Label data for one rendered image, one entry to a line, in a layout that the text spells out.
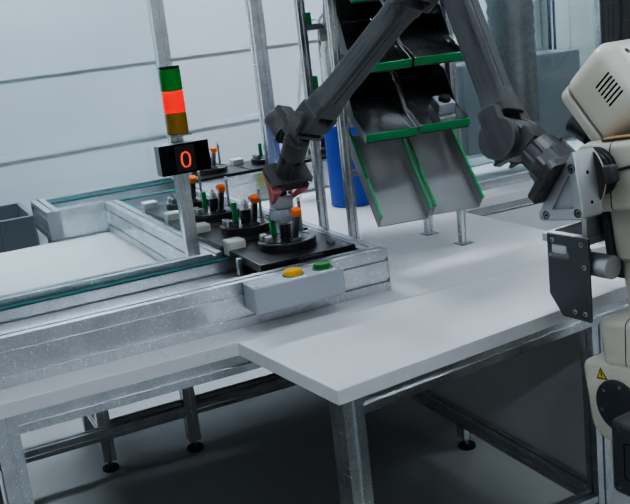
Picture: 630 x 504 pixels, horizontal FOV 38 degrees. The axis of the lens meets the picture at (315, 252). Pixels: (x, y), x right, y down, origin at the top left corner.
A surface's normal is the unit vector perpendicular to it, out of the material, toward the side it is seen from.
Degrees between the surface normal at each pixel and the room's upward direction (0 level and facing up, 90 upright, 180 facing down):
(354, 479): 90
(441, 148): 45
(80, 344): 90
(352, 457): 90
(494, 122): 75
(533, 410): 90
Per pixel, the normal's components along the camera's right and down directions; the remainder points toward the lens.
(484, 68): -0.68, -0.02
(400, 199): 0.11, -0.54
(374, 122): 0.01, -0.79
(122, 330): 0.44, 0.17
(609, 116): -0.83, 0.22
